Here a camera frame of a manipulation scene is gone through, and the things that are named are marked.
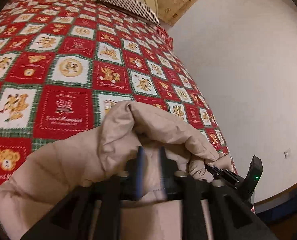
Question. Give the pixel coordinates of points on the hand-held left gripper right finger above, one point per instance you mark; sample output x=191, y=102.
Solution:
x=162, y=166

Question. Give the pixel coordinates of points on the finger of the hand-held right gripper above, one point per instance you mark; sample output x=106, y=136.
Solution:
x=222, y=173

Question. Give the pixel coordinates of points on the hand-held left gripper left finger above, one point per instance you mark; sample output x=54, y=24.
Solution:
x=140, y=172

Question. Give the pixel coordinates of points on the beige quilted jacket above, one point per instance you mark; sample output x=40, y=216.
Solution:
x=151, y=125

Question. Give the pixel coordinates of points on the red frilled pillow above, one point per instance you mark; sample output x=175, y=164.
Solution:
x=166, y=38

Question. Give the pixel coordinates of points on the red printed bear blanket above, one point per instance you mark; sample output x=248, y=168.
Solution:
x=63, y=67

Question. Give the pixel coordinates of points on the striped pillow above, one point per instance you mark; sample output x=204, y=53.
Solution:
x=131, y=5

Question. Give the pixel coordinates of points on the white wall socket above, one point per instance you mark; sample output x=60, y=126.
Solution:
x=287, y=152

